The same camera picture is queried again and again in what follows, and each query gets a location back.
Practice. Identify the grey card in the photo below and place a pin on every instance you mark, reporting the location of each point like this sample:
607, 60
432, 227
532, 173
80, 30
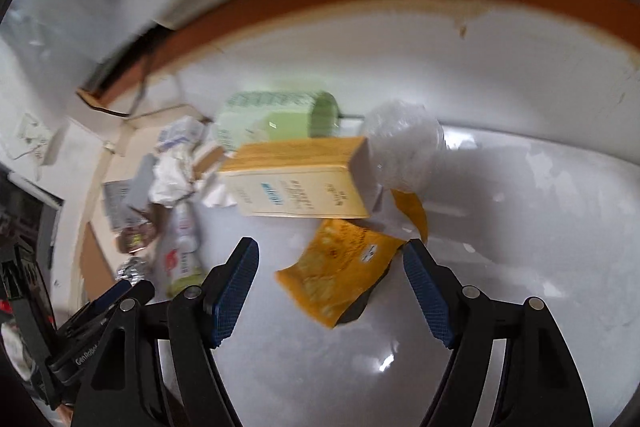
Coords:
117, 199

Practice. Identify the white plastic tube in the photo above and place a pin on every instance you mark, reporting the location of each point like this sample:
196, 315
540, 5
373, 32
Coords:
182, 252

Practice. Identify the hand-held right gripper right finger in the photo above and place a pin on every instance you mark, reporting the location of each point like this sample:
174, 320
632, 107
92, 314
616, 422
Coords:
430, 297

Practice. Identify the white wall socket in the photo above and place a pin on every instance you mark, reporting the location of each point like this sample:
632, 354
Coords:
32, 137

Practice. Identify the white tissue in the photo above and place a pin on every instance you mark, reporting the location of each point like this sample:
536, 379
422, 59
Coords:
217, 197

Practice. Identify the crumpled white paper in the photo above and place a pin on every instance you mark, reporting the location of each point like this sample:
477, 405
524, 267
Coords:
170, 179

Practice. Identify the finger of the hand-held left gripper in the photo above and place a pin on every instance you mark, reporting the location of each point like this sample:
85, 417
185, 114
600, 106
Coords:
111, 295

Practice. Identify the yellow snack packet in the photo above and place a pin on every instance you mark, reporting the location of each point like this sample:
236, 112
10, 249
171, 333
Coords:
335, 267

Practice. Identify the crumpled clear plastic bag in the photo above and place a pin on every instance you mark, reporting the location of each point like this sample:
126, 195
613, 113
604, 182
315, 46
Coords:
405, 142

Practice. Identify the aluminium foil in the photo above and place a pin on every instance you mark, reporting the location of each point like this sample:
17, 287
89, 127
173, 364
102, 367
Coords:
131, 269

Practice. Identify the green cylindrical can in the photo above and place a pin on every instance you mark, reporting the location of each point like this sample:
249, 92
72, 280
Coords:
270, 122

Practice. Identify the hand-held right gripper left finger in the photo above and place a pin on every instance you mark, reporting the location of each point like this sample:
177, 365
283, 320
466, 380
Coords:
232, 294

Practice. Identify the cardboard box of trash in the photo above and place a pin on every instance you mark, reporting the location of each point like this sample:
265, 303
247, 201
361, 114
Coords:
135, 147

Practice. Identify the torn yellow wrapper piece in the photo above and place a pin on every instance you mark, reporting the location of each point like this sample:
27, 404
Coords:
412, 212

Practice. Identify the brown wrapper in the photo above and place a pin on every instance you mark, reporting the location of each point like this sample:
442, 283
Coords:
135, 237

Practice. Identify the white and blue packet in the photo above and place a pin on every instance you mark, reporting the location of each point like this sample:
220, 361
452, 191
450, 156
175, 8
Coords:
180, 134

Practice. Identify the yellow cardboard box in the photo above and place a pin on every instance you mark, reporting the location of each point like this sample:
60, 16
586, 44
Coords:
300, 187

